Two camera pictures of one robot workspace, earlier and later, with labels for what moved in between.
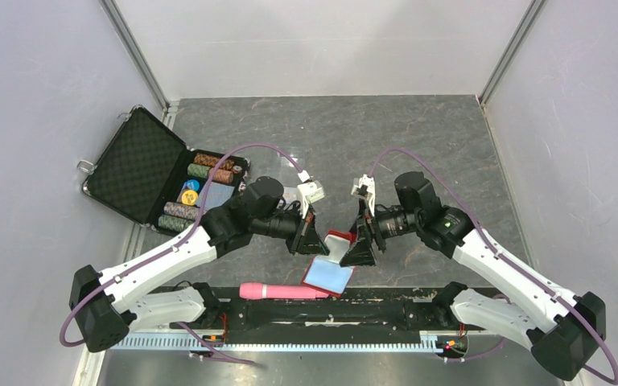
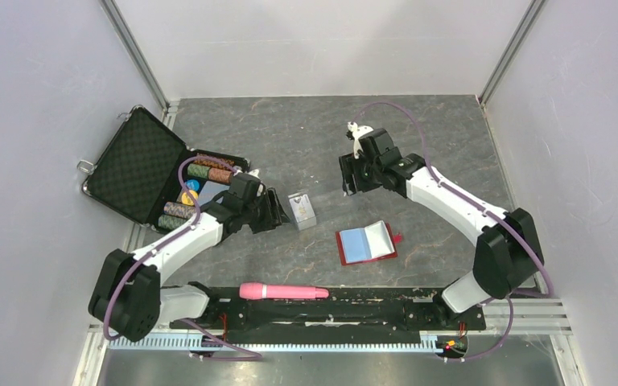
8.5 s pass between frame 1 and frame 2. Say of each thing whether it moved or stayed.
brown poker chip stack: stayed
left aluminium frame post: stayed
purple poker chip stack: stayed
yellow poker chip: stayed
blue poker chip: stayed
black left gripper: moved
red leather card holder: moved
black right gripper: moved
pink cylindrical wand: stayed
